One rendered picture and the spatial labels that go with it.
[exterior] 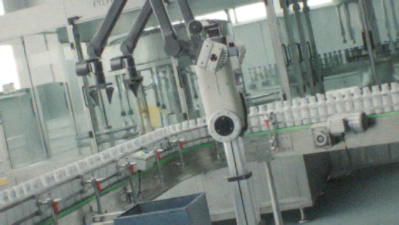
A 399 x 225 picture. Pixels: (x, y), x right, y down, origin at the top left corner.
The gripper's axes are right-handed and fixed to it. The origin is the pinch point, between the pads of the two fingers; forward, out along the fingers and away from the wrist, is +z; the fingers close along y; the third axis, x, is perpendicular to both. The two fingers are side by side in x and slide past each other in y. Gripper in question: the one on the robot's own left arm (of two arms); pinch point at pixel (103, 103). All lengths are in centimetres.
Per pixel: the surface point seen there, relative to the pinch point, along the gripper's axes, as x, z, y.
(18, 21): 327, -84, -201
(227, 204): 330, 112, -38
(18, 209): -78, 33, -11
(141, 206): -22, 47, 17
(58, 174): -35.9, 26.0, -12.2
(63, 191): -36, 33, -11
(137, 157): 24.9, 29.3, 2.0
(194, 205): -40, 46, 47
